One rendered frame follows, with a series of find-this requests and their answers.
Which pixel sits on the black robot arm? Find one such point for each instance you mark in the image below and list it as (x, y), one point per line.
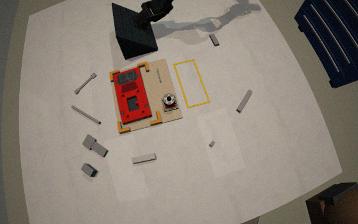
(160, 9)

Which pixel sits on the black wheel with grey hub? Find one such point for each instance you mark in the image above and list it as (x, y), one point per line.
(171, 102)

